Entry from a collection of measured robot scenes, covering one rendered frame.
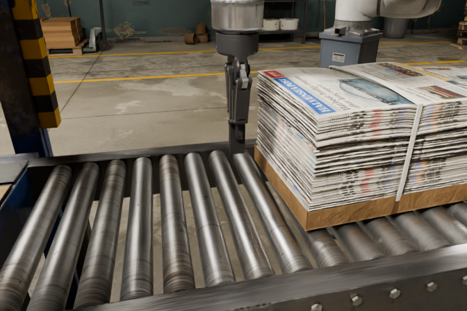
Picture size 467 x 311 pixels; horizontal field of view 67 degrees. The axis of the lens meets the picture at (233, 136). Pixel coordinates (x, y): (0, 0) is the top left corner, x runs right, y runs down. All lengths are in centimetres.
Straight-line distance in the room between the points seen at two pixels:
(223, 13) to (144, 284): 44
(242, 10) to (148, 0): 712
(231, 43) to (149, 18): 713
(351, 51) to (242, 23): 105
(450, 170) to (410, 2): 86
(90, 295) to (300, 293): 31
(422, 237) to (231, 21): 51
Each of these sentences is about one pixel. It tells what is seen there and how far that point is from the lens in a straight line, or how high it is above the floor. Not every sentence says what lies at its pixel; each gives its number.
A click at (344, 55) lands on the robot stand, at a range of 162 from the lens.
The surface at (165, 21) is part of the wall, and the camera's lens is 773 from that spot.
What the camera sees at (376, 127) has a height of 100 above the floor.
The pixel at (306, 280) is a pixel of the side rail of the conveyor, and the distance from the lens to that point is 59.
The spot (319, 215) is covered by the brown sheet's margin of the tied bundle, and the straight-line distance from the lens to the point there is 65.
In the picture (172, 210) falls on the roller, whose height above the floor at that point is 80.
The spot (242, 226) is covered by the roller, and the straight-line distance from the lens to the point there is 67.
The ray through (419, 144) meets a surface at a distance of 70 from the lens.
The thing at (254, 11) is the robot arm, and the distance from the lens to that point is 60.
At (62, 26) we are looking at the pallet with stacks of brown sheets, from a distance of 683.
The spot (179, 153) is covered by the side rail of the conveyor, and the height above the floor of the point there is 80.
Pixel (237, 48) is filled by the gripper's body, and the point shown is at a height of 111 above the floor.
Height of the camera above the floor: 122
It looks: 24 degrees down
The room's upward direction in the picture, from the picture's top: straight up
